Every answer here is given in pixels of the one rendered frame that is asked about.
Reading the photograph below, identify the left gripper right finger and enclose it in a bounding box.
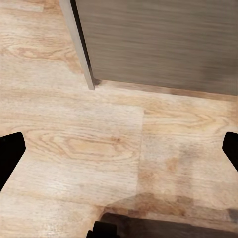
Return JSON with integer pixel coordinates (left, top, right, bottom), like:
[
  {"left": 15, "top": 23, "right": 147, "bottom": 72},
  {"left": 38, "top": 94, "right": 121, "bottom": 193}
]
[{"left": 222, "top": 131, "right": 238, "bottom": 172}]

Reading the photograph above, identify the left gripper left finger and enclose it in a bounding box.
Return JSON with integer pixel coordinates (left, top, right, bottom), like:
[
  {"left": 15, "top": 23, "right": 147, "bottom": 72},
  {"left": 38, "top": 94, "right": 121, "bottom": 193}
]
[{"left": 0, "top": 132, "right": 26, "bottom": 192}]

